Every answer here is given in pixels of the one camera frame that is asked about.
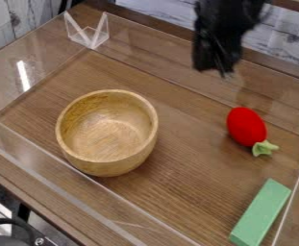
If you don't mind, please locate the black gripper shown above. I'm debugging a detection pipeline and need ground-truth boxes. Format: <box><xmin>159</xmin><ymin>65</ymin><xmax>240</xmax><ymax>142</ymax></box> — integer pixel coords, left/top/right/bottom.
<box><xmin>191</xmin><ymin>0</ymin><xmax>266</xmax><ymax>78</ymax></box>

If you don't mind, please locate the red felt strawberry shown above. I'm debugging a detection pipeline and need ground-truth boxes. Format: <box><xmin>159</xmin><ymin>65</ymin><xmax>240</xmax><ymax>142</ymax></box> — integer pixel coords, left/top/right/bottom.
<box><xmin>226</xmin><ymin>107</ymin><xmax>280</xmax><ymax>157</ymax></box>

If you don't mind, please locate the light wooden bowl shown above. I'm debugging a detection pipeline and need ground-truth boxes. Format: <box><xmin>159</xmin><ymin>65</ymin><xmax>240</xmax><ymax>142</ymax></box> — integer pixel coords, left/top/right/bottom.
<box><xmin>55</xmin><ymin>89</ymin><xmax>158</xmax><ymax>177</ymax></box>

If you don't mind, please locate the green foam block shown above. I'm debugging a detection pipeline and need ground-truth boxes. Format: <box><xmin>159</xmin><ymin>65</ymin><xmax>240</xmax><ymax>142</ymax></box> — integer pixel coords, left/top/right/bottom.
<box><xmin>229</xmin><ymin>179</ymin><xmax>292</xmax><ymax>246</ymax></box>

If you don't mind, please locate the black table leg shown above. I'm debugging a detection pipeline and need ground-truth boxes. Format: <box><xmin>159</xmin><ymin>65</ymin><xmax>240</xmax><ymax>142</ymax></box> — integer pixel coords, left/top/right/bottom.
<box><xmin>18</xmin><ymin>204</ymin><xmax>31</xmax><ymax>221</ymax></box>

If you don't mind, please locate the clear acrylic corner bracket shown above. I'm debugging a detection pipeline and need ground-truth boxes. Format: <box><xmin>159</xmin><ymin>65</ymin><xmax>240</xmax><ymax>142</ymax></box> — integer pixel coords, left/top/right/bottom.
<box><xmin>63</xmin><ymin>12</ymin><xmax>110</xmax><ymax>50</ymax></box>

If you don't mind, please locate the black cable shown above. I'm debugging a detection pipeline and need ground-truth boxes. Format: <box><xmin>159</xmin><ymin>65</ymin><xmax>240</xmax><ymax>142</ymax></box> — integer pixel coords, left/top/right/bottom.
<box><xmin>0</xmin><ymin>217</ymin><xmax>41</xmax><ymax>246</ymax></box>

